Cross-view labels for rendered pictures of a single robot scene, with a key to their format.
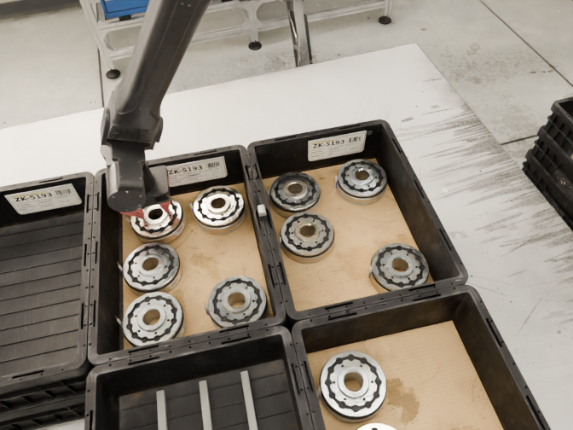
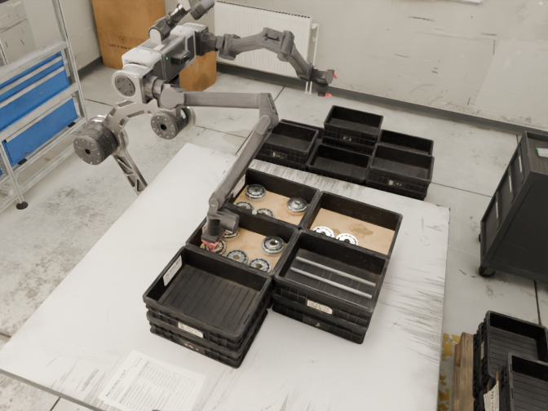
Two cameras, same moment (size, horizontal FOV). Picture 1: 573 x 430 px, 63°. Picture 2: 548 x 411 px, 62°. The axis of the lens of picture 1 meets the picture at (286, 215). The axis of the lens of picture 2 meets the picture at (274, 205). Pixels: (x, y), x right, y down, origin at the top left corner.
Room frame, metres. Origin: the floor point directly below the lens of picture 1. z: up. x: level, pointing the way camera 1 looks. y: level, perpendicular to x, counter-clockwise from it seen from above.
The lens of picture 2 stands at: (-0.32, 1.31, 2.31)
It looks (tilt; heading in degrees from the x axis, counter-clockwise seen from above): 41 degrees down; 300
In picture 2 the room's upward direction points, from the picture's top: 4 degrees clockwise
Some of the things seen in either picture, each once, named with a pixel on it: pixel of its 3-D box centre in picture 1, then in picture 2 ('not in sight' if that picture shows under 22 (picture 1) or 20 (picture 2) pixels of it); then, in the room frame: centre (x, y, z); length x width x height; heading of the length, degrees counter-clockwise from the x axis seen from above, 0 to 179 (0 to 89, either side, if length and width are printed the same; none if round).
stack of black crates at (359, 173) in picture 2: not in sight; (336, 179); (0.61, -1.16, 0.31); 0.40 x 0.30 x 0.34; 14
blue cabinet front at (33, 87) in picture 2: not in sight; (37, 107); (2.57, -0.25, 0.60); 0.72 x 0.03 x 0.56; 104
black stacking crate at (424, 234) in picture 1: (343, 223); (270, 205); (0.52, -0.11, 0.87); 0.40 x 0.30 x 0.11; 10
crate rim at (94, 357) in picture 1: (180, 240); (243, 237); (0.47, 0.19, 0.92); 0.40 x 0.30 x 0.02; 10
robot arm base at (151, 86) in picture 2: not in sight; (155, 87); (0.92, 0.15, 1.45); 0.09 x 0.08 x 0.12; 104
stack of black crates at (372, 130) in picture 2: not in sight; (349, 144); (0.71, -1.55, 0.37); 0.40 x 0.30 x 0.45; 14
